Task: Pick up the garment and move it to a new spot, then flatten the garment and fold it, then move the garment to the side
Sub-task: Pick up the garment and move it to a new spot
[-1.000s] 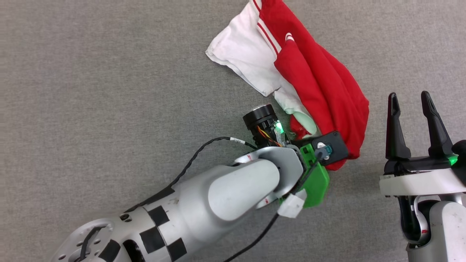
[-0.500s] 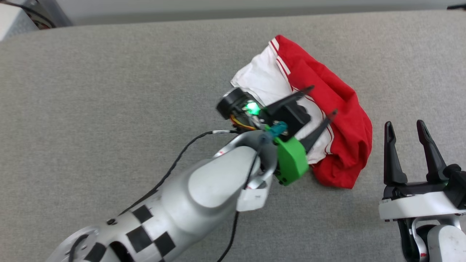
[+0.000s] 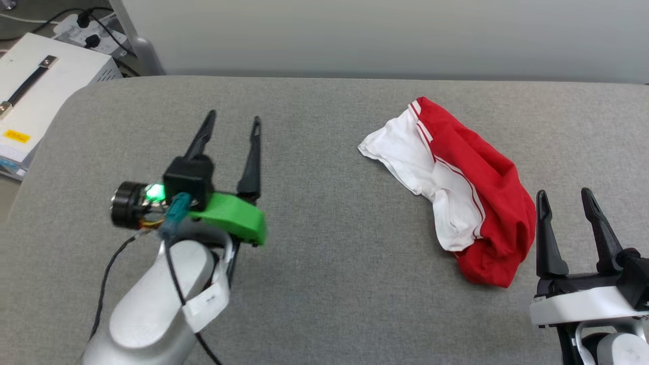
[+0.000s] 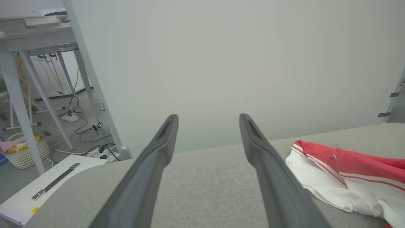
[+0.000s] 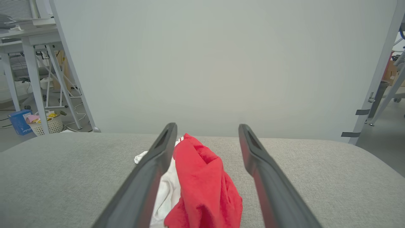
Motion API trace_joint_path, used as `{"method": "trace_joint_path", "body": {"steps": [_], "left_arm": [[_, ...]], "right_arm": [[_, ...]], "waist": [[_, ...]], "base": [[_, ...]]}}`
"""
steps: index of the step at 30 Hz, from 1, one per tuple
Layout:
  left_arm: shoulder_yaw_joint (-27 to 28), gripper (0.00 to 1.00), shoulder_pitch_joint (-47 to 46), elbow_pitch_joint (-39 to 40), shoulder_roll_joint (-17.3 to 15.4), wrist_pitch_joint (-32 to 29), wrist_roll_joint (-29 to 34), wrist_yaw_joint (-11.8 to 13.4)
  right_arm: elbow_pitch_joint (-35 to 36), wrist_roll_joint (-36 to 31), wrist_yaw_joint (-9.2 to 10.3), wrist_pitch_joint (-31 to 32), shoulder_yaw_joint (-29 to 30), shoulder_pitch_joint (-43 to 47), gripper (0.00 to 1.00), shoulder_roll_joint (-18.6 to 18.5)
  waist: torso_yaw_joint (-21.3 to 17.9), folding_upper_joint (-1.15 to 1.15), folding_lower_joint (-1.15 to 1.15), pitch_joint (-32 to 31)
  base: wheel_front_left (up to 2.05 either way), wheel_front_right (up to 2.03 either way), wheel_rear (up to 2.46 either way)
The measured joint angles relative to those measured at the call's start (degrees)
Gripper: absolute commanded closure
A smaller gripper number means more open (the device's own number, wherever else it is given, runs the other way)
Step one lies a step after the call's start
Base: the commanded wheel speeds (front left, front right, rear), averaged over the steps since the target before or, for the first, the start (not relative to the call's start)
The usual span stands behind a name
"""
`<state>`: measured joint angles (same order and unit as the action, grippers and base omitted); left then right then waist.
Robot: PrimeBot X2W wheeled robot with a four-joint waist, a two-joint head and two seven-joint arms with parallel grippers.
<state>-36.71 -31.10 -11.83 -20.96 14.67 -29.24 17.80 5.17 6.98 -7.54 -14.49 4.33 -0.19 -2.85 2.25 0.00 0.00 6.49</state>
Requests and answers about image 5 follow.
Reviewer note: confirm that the brown cardboard box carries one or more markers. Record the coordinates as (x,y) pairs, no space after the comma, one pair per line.
(65,71)

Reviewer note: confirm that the white woven laundry basket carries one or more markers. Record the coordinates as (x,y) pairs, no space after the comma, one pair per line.
(55,126)

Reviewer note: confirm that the blue box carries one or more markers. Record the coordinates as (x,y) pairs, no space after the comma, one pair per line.
(18,124)

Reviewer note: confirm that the white backdrop panel with frame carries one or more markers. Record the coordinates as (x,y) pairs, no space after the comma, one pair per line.
(221,63)

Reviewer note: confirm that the red garment with white stripes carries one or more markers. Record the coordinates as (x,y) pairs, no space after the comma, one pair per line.
(202,183)

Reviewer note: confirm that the white metal rack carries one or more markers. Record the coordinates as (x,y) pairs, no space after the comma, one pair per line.
(48,82)

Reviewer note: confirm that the white desk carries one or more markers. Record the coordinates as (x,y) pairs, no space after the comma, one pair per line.
(33,79)

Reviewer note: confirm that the grey metal stand leg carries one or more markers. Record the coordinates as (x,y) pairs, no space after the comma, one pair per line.
(387,98)

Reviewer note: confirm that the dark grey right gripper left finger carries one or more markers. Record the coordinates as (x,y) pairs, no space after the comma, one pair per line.
(142,190)

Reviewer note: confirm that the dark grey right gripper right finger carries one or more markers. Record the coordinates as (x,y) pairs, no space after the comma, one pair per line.
(275,196)

